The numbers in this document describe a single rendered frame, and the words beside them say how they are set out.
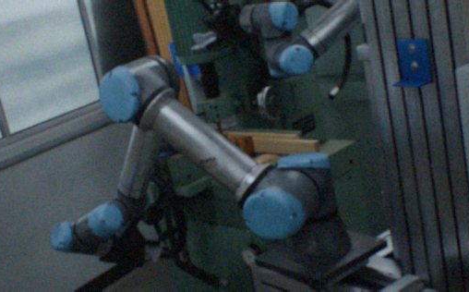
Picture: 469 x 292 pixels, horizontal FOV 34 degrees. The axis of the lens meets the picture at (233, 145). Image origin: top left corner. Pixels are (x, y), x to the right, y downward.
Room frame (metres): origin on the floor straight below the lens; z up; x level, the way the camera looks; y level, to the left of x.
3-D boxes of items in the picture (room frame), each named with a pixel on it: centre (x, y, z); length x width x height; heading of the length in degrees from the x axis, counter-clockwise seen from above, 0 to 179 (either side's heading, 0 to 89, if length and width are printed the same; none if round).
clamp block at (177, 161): (2.24, 0.17, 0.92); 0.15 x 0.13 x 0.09; 43
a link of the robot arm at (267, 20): (1.99, -0.17, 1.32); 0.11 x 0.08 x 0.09; 43
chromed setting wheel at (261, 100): (2.38, -0.15, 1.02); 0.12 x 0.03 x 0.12; 133
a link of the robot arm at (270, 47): (1.98, -0.17, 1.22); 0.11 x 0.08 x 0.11; 8
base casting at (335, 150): (2.46, -0.06, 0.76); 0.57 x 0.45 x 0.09; 133
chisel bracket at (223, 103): (2.39, 0.02, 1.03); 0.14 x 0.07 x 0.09; 133
